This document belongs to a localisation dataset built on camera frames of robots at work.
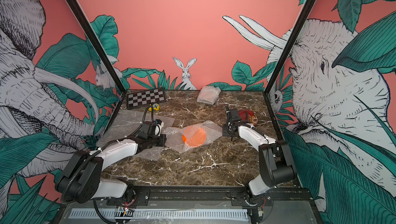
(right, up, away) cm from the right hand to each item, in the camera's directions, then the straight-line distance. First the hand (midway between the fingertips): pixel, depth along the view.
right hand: (226, 128), depth 93 cm
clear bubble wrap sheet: (-66, +3, +8) cm, 67 cm away
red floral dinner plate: (+18, +7, +13) cm, 23 cm away
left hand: (-36, -5, -2) cm, 36 cm away
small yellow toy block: (-49, +13, +17) cm, 54 cm away
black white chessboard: (-59, +19, +18) cm, 64 cm away
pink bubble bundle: (-33, -5, +2) cm, 33 cm away
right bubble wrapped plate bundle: (-10, +22, +21) cm, 32 cm away
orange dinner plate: (-20, -4, -5) cm, 21 cm away
